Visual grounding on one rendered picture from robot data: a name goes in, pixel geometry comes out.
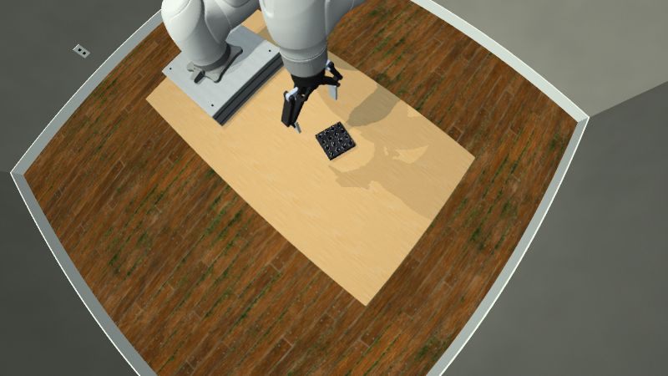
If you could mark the black knob box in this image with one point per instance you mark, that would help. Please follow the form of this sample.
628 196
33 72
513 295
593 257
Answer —
332 140

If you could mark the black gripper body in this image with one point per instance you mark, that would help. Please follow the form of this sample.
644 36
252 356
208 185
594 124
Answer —
300 83

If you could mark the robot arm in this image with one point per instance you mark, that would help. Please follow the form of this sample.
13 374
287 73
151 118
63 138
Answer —
299 28

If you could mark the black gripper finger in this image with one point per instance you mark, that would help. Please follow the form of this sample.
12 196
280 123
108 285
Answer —
332 80
290 99

